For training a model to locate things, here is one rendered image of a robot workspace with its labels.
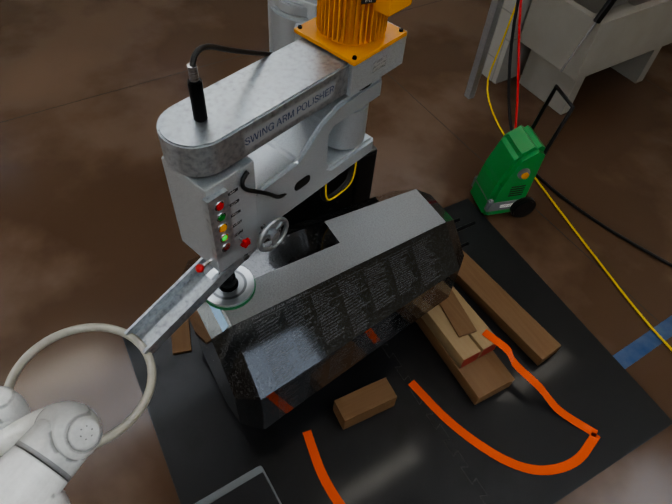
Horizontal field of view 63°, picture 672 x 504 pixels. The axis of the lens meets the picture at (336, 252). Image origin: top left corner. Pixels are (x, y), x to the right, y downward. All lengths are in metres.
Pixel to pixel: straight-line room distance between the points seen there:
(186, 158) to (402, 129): 2.95
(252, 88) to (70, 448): 1.11
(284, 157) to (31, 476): 1.24
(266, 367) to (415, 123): 2.71
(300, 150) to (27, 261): 2.23
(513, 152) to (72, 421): 2.99
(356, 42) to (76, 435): 1.42
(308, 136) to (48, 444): 1.25
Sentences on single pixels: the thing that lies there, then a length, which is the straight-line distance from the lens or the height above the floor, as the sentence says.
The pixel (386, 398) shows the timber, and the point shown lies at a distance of 2.84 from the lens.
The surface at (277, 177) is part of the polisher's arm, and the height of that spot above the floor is 1.38.
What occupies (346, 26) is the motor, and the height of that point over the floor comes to 1.78.
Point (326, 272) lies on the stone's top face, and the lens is 2.35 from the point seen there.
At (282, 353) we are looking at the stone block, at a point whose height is 0.68.
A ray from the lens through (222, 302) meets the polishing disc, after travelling 2.24.
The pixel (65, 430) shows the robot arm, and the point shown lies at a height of 1.64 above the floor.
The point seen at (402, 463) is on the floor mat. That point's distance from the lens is 2.87.
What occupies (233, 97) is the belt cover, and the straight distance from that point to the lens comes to 1.74.
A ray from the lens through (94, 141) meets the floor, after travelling 4.40.
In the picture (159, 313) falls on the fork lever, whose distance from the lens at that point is 2.17.
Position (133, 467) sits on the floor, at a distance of 2.94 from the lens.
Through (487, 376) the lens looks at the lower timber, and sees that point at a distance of 3.05.
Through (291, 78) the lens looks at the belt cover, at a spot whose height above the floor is 1.69.
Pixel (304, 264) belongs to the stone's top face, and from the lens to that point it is 2.37.
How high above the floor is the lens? 2.72
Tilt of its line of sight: 52 degrees down
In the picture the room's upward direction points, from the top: 6 degrees clockwise
